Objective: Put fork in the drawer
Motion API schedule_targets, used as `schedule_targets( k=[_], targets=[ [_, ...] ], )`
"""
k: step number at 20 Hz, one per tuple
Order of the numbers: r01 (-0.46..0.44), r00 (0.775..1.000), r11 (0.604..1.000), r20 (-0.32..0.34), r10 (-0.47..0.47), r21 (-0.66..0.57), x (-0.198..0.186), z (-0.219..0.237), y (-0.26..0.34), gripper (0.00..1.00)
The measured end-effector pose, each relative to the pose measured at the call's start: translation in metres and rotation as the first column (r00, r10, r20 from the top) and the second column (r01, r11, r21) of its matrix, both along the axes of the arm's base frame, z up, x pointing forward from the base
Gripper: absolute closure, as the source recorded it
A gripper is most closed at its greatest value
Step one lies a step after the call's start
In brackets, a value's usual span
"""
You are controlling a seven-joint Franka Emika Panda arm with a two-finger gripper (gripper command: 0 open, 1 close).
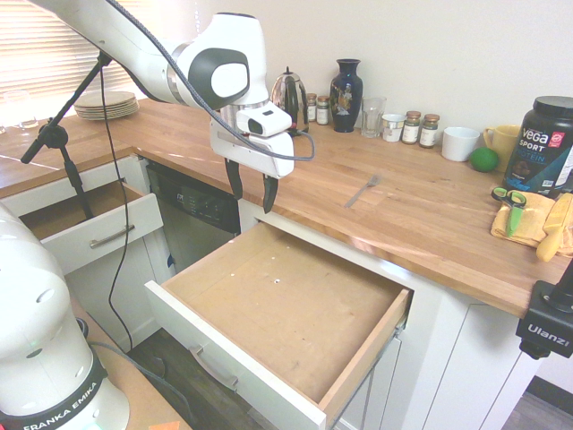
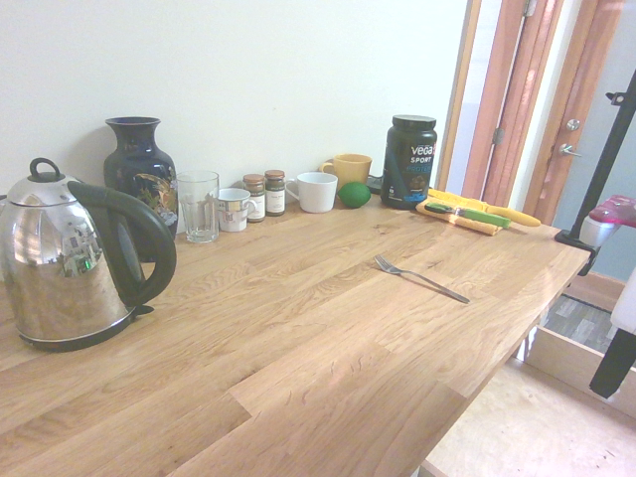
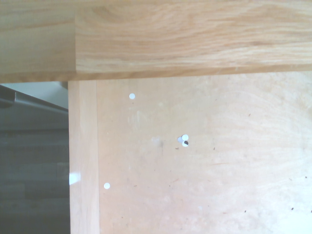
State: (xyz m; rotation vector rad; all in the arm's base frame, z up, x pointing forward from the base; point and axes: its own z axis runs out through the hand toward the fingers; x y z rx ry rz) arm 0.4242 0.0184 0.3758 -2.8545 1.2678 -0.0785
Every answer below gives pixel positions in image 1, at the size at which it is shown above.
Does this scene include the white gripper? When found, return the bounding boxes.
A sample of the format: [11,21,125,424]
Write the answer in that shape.
[210,118,295,214]

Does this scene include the silver metal fork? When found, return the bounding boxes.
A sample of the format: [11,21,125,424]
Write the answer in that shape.
[343,174,381,209]

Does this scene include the large wooden open drawer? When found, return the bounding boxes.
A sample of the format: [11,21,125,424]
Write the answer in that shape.
[143,222,415,430]

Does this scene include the small wooden open drawer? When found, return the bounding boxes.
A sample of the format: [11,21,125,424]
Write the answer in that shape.
[17,179,165,277]

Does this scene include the black steel dishwasher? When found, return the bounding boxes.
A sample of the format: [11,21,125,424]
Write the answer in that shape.
[145,160,243,274]

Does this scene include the shiny steel electric kettle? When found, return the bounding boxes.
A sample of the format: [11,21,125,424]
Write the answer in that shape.
[269,66,310,134]

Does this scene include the dark blue painted vase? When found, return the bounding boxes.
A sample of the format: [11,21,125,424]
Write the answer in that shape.
[329,58,363,133]

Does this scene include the clear glass tumbler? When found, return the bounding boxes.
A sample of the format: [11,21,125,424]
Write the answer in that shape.
[360,96,388,139]

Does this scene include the small patterned white cup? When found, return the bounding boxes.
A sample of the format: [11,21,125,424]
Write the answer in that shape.
[381,113,407,143]

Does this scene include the stack of beige plates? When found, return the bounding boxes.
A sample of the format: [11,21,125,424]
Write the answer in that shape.
[73,90,141,121]

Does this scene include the brown lid spice jar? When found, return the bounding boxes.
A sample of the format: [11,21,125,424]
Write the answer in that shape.
[401,110,423,145]
[419,113,441,150]

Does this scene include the black boom stand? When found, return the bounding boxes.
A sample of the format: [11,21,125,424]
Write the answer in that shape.
[20,49,115,221]

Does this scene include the plain white mug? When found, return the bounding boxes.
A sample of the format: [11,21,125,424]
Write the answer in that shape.
[441,126,482,162]

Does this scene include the green lime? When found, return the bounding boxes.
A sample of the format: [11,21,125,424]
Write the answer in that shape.
[468,146,500,173]

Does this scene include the clear drinking glass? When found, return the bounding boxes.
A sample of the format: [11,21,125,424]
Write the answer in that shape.
[2,89,39,132]

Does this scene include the yellow mug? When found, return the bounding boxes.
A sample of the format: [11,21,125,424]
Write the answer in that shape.
[482,125,523,169]

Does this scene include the white kitchen cabinet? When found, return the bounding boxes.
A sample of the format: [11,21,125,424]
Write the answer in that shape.
[0,151,552,430]

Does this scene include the window blinds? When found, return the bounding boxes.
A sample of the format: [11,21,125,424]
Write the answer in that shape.
[0,0,149,102]

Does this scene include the yellow folded cloth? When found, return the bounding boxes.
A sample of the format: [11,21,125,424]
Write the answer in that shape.
[490,193,573,257]

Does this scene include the black protein powder tub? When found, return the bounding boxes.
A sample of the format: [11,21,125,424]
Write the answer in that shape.
[501,95,573,201]

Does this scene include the yellow banana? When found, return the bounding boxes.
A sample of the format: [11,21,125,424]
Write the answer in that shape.
[535,192,573,263]

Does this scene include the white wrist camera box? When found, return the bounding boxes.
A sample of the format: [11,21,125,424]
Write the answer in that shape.
[235,103,295,138]

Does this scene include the silver small drawer handle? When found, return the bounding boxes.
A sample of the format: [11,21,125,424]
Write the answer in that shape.
[89,223,136,250]

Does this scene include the thin black cable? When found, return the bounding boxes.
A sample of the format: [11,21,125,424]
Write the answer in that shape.
[98,62,138,355]

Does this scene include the silver large drawer handle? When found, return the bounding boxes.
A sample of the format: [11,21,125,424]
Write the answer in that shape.
[187,344,241,389]

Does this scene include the green handled scissors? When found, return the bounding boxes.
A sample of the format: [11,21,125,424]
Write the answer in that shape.
[491,186,528,238]

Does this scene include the black camera clamp stand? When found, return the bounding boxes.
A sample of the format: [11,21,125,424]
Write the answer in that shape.
[514,250,573,359]

